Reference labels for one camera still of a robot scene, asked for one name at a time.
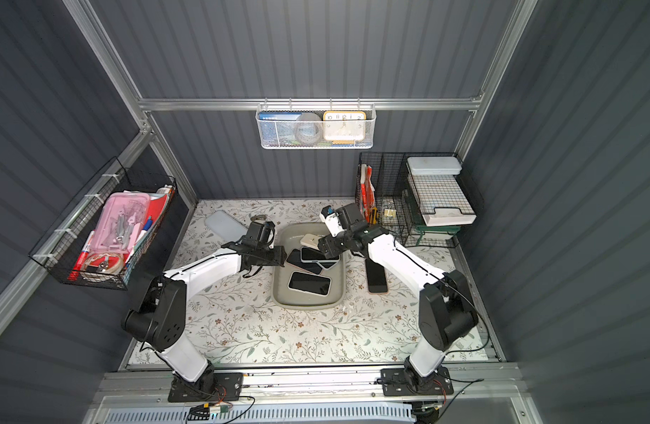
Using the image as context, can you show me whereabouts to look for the beige case phone with ring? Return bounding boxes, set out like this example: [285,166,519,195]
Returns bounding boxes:
[300,233,321,250]

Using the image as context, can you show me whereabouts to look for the red folder in side basket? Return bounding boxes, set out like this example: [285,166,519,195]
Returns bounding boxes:
[141,185,176,236]

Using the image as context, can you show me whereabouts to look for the red tape dispenser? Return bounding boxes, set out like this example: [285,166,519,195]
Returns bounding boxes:
[81,253,125,275]

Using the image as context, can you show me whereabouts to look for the black wire side basket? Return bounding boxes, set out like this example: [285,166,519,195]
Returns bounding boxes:
[30,162,177,291]

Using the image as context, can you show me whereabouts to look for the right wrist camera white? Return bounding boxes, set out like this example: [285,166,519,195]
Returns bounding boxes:
[320,205,344,237]

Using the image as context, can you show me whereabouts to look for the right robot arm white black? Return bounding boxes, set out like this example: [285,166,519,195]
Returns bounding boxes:
[318,203,480,391]

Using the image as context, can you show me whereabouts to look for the red scissors in organizer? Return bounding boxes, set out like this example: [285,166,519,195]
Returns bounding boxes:
[359,164,377,224]

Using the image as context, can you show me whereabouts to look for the grey storage tray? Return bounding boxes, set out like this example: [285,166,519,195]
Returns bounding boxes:
[272,223,346,310]

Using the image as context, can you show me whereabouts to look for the black wire desk organizer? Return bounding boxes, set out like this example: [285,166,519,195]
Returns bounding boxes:
[358,151,485,248]

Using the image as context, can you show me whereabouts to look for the yellow white clock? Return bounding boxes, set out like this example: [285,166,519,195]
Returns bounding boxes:
[322,111,367,144]

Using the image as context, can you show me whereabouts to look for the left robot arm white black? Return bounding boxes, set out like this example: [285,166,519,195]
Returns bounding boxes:
[122,221,287,392]

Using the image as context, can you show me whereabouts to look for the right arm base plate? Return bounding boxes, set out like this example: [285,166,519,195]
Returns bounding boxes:
[375,367,454,397]

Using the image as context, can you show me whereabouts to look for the pink case phone face up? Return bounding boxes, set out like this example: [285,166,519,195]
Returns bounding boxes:
[285,248,324,276]

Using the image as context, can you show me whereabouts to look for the white grid paper tray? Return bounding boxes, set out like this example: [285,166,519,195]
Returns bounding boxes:
[406,157,477,227]

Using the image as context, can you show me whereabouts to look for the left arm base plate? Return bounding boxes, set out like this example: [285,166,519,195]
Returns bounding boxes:
[168,373,244,403]

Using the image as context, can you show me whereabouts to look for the light blue case phone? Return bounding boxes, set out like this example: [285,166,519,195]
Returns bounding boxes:
[300,247,340,263]

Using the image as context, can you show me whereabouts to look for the pink case phone black screen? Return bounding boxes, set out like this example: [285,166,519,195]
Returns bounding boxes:
[365,259,388,294]

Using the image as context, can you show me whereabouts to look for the pink plastic pencil case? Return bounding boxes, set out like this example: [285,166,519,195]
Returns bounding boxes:
[90,192,150,257]

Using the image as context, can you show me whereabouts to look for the grey storage box lid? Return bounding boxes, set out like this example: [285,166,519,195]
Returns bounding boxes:
[205,210,247,242]

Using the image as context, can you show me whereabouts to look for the blue box in basket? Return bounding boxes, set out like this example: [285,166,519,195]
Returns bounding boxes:
[256,111,302,147]

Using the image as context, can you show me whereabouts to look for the grey tape roll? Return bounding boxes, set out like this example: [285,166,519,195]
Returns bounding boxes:
[294,112,322,146]

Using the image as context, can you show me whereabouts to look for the white wire hanging basket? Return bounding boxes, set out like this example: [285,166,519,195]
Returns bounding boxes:
[255,102,377,150]

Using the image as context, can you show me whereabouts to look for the cream case phone black screen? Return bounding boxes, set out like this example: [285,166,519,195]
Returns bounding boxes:
[288,272,331,296]

